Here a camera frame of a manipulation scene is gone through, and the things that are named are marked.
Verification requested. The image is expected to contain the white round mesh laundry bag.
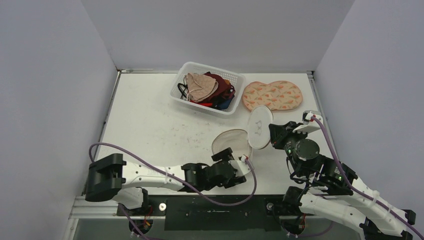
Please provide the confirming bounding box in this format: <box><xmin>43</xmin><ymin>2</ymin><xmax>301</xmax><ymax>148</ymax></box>
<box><xmin>211</xmin><ymin>105</ymin><xmax>274</xmax><ymax>159</ymax></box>

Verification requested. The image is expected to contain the dark red garment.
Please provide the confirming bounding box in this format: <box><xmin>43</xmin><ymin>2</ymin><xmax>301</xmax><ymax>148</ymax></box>
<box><xmin>201</xmin><ymin>72</ymin><xmax>235</xmax><ymax>105</ymax></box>

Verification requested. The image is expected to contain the beige lace bra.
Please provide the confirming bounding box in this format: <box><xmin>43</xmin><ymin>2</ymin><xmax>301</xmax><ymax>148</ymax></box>
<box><xmin>184</xmin><ymin>73</ymin><xmax>219</xmax><ymax>103</ymax></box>

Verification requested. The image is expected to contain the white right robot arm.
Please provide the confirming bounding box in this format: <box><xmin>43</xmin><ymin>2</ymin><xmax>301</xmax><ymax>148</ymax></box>
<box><xmin>268</xmin><ymin>117</ymin><xmax>416</xmax><ymax>240</ymax></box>

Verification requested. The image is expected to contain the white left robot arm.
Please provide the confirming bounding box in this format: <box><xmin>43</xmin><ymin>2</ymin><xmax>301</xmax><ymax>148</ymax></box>
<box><xmin>85</xmin><ymin>148</ymin><xmax>253</xmax><ymax>216</ymax></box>

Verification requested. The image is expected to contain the navy blue bra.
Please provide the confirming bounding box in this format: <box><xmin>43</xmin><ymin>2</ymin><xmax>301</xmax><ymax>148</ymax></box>
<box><xmin>216</xmin><ymin>99</ymin><xmax>232</xmax><ymax>111</ymax></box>

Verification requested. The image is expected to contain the black and white bra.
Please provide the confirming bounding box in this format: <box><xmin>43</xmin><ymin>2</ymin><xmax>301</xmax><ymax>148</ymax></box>
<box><xmin>177</xmin><ymin>77</ymin><xmax>189</xmax><ymax>101</ymax></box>

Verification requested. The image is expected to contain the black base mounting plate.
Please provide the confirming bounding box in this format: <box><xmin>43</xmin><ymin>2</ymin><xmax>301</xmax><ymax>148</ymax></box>
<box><xmin>116</xmin><ymin>195</ymin><xmax>306</xmax><ymax>232</ymax></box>

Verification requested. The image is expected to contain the white plastic basket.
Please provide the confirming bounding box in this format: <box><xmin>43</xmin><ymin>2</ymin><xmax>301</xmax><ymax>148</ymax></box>
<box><xmin>169</xmin><ymin>61</ymin><xmax>247</xmax><ymax>118</ymax></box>

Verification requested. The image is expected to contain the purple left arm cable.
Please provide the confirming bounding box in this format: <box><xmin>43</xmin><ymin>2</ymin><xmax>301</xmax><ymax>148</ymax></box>
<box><xmin>88</xmin><ymin>142</ymin><xmax>258</xmax><ymax>208</ymax></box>

